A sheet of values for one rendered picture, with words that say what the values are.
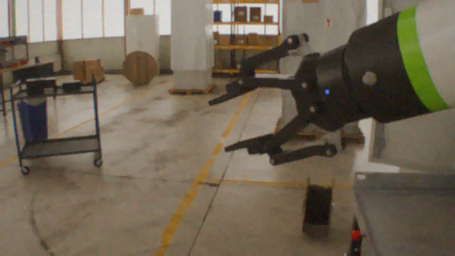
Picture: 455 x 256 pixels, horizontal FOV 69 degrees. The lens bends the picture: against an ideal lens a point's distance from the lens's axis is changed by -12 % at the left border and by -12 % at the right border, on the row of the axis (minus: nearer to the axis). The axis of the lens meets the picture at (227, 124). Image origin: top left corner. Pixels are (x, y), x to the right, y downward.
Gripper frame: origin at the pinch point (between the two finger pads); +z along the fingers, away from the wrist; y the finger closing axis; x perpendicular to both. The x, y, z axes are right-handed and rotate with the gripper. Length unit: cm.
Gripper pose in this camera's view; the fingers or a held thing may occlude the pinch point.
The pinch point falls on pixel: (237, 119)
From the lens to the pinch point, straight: 49.3
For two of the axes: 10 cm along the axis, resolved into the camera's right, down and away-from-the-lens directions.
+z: -5.9, 1.9, 7.8
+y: -3.3, -9.4, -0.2
